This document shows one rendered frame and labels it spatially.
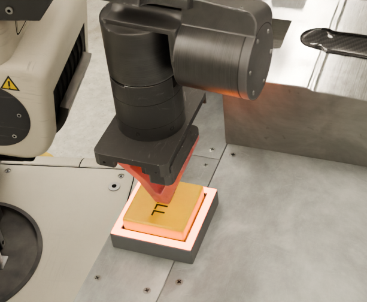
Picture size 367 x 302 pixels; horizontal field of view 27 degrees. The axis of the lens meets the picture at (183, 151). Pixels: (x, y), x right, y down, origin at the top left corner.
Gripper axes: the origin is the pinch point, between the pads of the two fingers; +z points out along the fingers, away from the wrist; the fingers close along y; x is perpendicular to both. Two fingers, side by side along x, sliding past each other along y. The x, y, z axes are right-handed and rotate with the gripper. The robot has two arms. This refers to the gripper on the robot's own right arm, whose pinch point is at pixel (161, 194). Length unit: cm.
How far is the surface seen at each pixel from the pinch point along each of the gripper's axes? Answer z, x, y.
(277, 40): -2.2, -4.9, 23.3
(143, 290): 4.1, -0.8, -7.9
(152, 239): 2.0, -0.3, -3.7
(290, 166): 4.0, -9.5, 10.7
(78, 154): 85, 65, 82
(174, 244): 2.0, -2.4, -3.7
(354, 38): -4.5, -13.2, 22.3
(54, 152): 85, 71, 81
